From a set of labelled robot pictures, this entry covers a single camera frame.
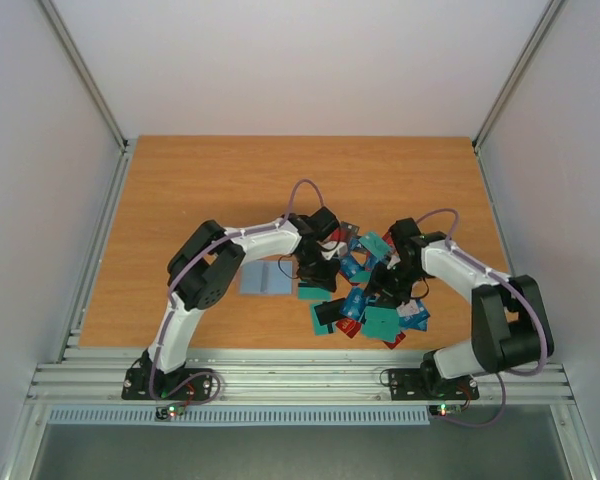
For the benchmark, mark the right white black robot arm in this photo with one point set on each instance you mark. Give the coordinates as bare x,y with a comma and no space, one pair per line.
509,332

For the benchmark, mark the black card on teal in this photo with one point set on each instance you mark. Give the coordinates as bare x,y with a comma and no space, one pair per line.
335,308

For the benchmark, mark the red card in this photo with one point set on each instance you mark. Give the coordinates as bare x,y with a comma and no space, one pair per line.
396,341
339,235

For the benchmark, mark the red card bottom right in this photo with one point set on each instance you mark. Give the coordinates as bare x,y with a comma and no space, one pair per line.
396,341

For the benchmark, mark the white card with pink print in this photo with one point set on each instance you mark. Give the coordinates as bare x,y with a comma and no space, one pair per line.
414,311

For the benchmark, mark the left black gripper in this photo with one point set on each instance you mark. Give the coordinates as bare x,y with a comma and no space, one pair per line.
323,280

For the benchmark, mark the blue visa card centre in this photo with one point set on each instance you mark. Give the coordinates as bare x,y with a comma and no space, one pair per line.
354,304

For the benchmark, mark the teal card under black card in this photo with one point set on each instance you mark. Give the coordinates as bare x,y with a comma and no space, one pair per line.
322,327

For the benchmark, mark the grey slotted cable duct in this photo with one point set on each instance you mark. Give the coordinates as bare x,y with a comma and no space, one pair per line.
244,416

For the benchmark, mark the left small circuit board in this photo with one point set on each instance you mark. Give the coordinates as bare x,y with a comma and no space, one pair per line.
168,413

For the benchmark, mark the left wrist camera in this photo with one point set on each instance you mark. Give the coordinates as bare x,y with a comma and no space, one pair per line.
334,249

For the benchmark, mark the right small circuit board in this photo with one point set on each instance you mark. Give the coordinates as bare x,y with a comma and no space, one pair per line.
445,410

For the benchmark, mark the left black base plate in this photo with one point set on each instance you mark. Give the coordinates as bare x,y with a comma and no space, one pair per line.
184,384

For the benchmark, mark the red card top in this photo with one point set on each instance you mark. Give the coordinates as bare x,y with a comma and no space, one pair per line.
339,235

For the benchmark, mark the pink leather card holder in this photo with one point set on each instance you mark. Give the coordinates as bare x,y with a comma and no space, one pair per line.
267,278

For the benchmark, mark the blue card upper left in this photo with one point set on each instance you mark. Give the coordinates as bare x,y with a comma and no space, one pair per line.
349,267

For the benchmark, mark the teal card right upper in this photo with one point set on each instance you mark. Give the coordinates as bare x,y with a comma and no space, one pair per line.
376,245

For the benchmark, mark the teal card left middle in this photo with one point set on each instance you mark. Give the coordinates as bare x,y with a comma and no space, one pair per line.
314,295

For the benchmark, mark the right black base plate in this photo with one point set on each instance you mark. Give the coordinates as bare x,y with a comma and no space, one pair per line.
410,384

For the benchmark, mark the teal card centre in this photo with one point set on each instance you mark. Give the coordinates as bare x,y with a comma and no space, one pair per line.
381,323

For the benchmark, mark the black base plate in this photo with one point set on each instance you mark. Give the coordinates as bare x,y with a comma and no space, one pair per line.
184,384
410,384

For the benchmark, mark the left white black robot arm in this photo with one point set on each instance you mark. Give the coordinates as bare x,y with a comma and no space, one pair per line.
201,272

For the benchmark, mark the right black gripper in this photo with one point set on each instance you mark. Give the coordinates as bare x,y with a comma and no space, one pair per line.
389,282

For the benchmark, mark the small circuit board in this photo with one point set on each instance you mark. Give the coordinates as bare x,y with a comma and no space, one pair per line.
445,410
168,413

